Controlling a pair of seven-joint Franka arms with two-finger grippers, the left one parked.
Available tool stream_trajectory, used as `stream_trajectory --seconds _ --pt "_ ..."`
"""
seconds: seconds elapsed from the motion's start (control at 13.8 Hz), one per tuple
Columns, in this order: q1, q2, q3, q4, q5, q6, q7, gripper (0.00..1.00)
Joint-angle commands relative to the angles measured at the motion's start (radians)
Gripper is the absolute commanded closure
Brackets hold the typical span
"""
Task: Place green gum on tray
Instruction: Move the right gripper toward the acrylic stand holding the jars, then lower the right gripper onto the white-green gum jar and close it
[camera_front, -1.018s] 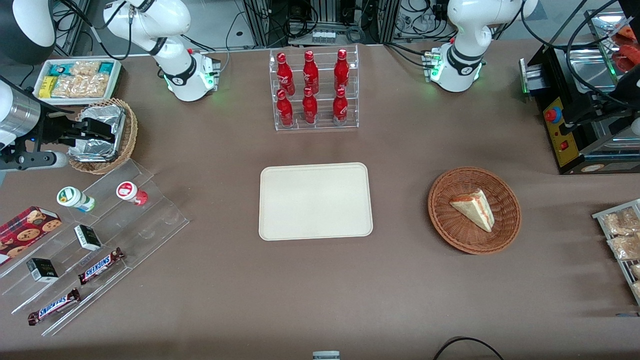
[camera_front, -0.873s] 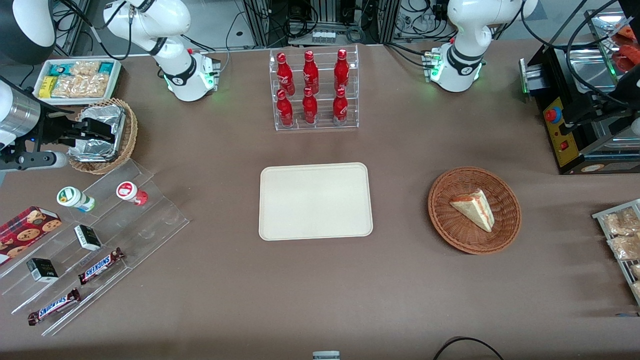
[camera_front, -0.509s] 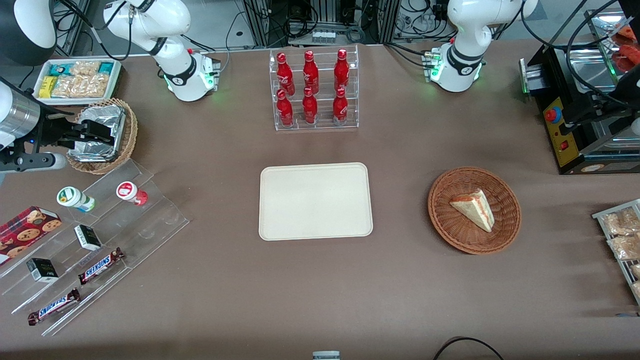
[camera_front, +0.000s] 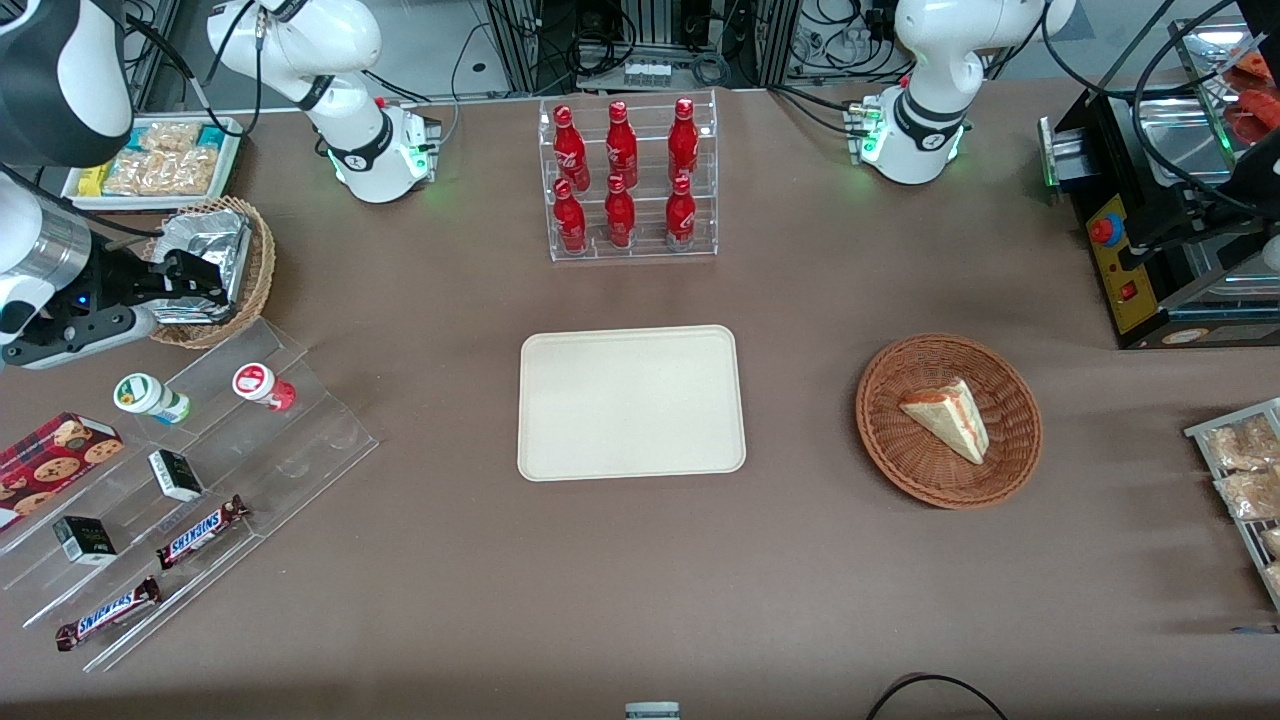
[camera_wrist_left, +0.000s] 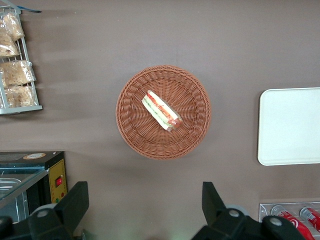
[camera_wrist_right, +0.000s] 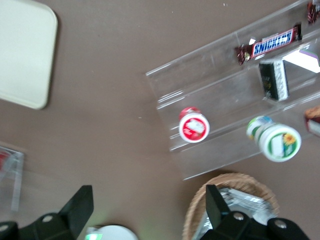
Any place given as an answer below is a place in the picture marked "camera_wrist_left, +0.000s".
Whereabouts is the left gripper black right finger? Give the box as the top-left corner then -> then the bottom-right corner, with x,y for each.
191,181 -> 308,240

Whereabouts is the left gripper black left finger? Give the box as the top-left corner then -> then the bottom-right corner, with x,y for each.
0,181 -> 90,240

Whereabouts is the black glass food warmer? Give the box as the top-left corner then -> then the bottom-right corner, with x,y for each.
0,150 -> 69,223

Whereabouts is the cream plastic tray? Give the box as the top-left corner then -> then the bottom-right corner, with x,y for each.
257,87 -> 320,167

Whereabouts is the clear bag of snacks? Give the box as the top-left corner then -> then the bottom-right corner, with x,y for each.
1,12 -> 25,42
0,59 -> 37,87
0,32 -> 21,58
3,84 -> 36,108

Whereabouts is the wrapped sandwich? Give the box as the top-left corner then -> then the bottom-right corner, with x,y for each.
141,89 -> 183,133

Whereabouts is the red soda can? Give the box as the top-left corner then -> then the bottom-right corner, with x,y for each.
299,206 -> 320,232
271,204 -> 315,240

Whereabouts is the clear acrylic can holder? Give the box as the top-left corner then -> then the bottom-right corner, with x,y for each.
258,202 -> 320,240

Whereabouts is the white wire snack rack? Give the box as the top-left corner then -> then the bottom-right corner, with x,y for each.
0,6 -> 43,116

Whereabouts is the blue tape strip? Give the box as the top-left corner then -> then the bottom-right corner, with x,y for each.
18,6 -> 43,14

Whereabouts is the round brown wicker basket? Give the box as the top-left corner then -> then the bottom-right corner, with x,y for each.
115,64 -> 212,160

